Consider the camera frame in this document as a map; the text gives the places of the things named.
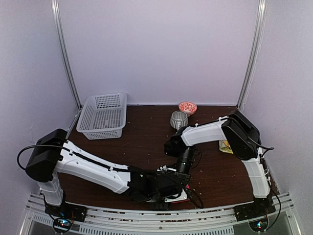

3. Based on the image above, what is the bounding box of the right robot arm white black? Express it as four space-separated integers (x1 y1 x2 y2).
164 110 275 216

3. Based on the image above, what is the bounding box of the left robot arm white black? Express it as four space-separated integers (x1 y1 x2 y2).
17 129 187 217

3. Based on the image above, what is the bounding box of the yellow green patterned towel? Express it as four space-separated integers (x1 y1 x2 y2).
219 140 233 154

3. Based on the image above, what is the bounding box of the grey striped ceramic mug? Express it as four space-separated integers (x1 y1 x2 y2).
170 111 188 130

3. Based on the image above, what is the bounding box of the red white patterned bowl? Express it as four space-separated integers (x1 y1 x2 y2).
178 101 198 116

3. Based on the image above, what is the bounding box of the white perforated plastic basket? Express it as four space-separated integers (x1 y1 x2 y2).
76 93 127 140

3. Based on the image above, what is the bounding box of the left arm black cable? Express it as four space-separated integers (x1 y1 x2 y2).
16 144 205 209

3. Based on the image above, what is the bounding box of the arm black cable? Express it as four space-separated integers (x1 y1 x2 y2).
254 139 282 232
16 144 205 209

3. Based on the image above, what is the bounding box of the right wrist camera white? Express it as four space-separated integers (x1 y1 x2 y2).
156 165 177 172

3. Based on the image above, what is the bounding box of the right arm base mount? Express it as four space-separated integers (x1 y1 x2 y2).
233 202 276 221

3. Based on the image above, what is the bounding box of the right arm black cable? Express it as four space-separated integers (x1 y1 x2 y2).
254 139 282 232

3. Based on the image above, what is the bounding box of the aluminium front rail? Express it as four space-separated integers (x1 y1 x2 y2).
16 193 306 235

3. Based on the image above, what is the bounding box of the right aluminium corner post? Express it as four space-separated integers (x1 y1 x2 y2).
236 0 267 111

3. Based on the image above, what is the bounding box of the aluminium corner post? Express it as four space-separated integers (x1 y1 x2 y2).
236 0 267 111
51 0 82 109

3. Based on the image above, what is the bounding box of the left aluminium corner post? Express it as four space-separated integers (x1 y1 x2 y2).
51 0 82 109

